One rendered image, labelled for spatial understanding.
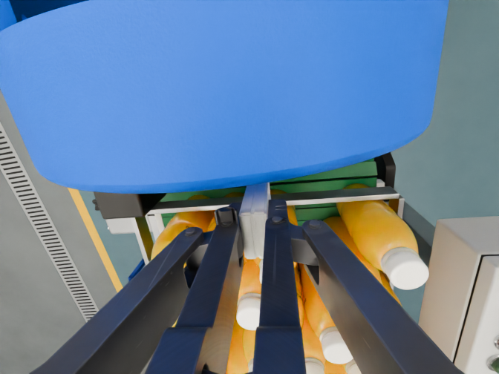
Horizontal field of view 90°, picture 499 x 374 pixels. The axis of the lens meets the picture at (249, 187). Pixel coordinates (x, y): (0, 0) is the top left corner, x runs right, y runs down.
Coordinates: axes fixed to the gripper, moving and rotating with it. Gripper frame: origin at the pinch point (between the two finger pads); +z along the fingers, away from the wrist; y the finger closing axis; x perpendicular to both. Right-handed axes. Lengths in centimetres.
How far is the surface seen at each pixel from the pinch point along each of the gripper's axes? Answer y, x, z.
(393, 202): 18.0, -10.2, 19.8
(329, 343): 6.3, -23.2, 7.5
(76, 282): -150, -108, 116
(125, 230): -33.6, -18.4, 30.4
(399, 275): 13.4, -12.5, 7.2
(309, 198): 5.7, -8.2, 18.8
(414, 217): 27.2, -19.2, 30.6
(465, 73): 88, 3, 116
